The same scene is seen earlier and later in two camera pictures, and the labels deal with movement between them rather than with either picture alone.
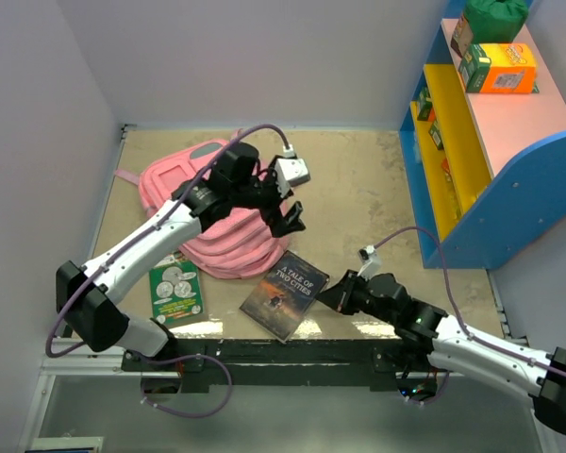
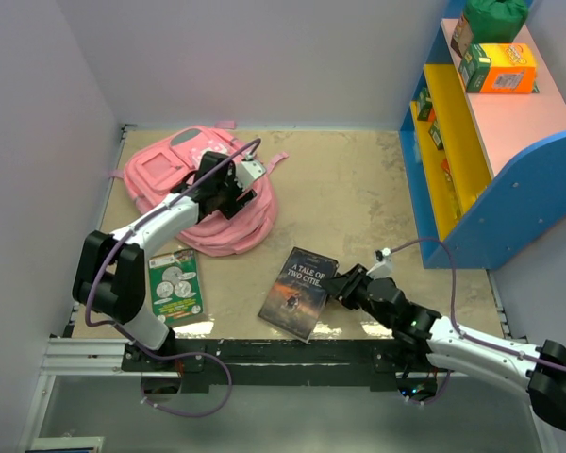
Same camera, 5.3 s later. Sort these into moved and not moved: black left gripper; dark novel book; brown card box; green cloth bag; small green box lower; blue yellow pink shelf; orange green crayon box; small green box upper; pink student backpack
Moved: black left gripper; pink student backpack; dark novel book
Not moved: brown card box; orange green crayon box; small green box upper; small green box lower; green cloth bag; blue yellow pink shelf
